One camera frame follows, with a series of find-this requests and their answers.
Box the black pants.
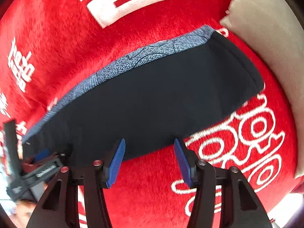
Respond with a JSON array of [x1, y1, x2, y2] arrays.
[[22, 31, 264, 166]]

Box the red blanket with white print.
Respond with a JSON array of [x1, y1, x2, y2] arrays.
[[1, 0, 303, 227]]

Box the blue leaf-patterned cloth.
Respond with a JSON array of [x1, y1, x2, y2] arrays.
[[22, 25, 215, 143]]

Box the beige cushion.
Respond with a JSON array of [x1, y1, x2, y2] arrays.
[[220, 0, 303, 178]]

